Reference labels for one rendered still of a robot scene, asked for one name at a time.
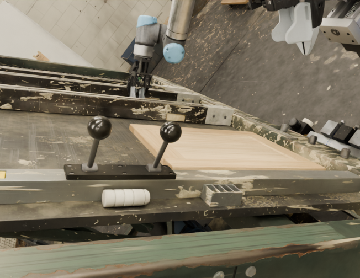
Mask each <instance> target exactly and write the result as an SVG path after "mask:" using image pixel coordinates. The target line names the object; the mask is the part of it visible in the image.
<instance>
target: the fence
mask: <svg viewBox="0 0 360 278"><path fill-rule="evenodd" d="M173 171H174V172H175V173H176V174H177V175H176V179H127V180H66V177H65V172H64V169H0V172H6V178H0V204H26V203H42V202H75V201H102V193H103V190H116V189H122V190H123V189H143V190H145V189H146V190H147V191H149V193H150V199H174V198H191V197H201V195H202V189H203V185H204V184H233V185H234V186H236V187H237V188H238V189H239V190H241V191H243V196H256V195H289V194H322V193H355V192H360V176H359V175H357V174H354V173H352V172H350V171H326V170H173Z"/></svg>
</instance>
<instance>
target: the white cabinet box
mask: <svg viewBox="0 0 360 278"><path fill-rule="evenodd" d="M0 55H4V56H12V57H20V58H28V59H33V60H42V61H50V62H58V63H66V64H71V65H79V66H87V67H94V66H93V65H91V64H90V63H89V62H87V61H86V60H85V59H84V58H82V57H81V56H80V55H78V54H77V53H75V52H74V51H73V50H71V49H70V48H69V47H68V46H66V45H65V44H64V43H62V42H61V41H60V40H59V39H57V38H56V37H54V36H53V35H52V34H50V33H49V32H48V31H47V30H45V29H44V28H43V27H41V26H40V25H39V24H37V23H36V22H35V21H33V20H32V19H30V18H29V17H28V16H27V15H25V14H24V13H23V12H21V11H20V10H19V9H18V8H16V7H15V6H14V5H12V4H11V3H9V2H8V1H5V0H3V1H2V3H1V4H0Z"/></svg>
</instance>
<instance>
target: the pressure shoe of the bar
mask: <svg viewBox="0 0 360 278"><path fill-rule="evenodd" d="M184 119H185V115H184V114H171V113H167V115H166V120H168V121H183V122H184Z"/></svg>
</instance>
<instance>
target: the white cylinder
mask: <svg viewBox="0 0 360 278"><path fill-rule="evenodd" d="M149 202H150V193H149V191H147V190H146V189H145V190H143V189H123V190H122V189H116V190H103V193H102V204H103V207H124V206H143V205H147V204H148V203H149Z"/></svg>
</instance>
